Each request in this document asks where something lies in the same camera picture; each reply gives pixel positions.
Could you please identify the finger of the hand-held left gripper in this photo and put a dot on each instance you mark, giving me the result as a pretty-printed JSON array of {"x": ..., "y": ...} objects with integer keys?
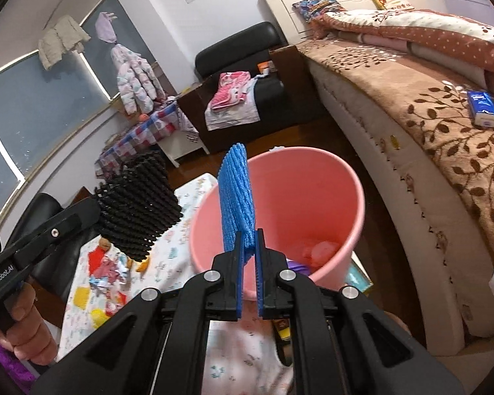
[{"x": 55, "y": 230}]

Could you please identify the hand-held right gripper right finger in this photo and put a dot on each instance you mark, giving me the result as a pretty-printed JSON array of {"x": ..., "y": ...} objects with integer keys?
[{"x": 260, "y": 279}]

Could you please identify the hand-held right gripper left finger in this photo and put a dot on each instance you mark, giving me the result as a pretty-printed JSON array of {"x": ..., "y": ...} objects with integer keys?
[{"x": 238, "y": 273}]

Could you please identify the blue foam net sleeve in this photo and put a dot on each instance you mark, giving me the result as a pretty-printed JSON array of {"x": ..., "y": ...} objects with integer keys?
[{"x": 234, "y": 197}]

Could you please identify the black foam net sleeve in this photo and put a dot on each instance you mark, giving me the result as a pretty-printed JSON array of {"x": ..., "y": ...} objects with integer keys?
[{"x": 136, "y": 205}]

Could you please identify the pink plastic bucket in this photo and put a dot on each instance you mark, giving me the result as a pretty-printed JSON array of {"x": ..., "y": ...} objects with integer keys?
[{"x": 313, "y": 197}]

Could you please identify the person's left forearm purple sleeve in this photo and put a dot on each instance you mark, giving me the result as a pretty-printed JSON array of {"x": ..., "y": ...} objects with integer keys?
[{"x": 8, "y": 366}]

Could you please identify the person's left hand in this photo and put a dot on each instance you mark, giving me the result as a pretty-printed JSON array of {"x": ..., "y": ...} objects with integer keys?
[{"x": 37, "y": 337}]

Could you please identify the black leather chair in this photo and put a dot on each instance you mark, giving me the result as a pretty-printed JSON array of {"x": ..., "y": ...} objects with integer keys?
[{"x": 37, "y": 214}]

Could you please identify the purple wrapper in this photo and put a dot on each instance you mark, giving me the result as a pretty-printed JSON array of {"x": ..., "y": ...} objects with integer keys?
[{"x": 299, "y": 266}]

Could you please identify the yellow red packet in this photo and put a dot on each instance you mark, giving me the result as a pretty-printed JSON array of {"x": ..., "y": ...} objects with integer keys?
[{"x": 282, "y": 329}]

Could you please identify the colourful crumpled wrapper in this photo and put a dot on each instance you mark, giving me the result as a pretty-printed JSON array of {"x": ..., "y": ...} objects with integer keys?
[{"x": 109, "y": 269}]

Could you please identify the teal box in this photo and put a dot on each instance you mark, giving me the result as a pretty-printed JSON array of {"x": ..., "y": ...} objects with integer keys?
[{"x": 358, "y": 277}]

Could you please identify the large window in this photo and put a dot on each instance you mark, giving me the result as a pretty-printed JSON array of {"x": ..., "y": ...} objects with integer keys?
[{"x": 16, "y": 103}]

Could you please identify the plaid cloth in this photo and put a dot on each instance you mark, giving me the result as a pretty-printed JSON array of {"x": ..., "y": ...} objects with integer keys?
[{"x": 148, "y": 129}]

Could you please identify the white small table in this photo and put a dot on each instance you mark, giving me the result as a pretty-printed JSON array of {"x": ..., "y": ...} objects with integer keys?
[{"x": 181, "y": 148}]

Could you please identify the white bed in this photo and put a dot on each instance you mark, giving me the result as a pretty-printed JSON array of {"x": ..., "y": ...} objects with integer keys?
[{"x": 395, "y": 197}]

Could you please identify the white patterned puffer jacket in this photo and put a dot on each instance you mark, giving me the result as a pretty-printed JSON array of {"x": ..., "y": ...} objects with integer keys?
[{"x": 136, "y": 78}]

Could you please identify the pink clothing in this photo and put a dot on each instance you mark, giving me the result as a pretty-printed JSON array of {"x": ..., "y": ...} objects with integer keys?
[{"x": 230, "y": 88}]

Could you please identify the beige hanging jacket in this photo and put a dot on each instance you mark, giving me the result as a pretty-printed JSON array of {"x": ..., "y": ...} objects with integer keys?
[{"x": 59, "y": 41}]

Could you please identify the orange box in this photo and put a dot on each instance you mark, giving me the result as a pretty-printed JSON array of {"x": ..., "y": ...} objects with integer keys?
[{"x": 265, "y": 68}]

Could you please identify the lavender hanging garment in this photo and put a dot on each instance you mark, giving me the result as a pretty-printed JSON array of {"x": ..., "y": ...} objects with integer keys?
[{"x": 106, "y": 28}]

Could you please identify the black leather sofa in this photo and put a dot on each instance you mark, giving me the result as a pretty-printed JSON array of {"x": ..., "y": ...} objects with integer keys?
[{"x": 238, "y": 45}]

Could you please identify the brown leaf pattern blanket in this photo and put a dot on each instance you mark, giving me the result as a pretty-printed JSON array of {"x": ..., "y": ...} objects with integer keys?
[{"x": 436, "y": 131}]

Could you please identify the blue tissue pack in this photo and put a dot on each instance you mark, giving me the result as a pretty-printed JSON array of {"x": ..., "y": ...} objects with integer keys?
[{"x": 483, "y": 109}]

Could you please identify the colourful cartoon pillow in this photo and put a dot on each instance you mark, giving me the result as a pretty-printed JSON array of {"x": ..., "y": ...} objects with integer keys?
[{"x": 319, "y": 4}]

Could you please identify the orange polka dot quilt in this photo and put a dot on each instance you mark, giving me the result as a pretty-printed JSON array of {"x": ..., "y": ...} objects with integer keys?
[{"x": 436, "y": 41}]

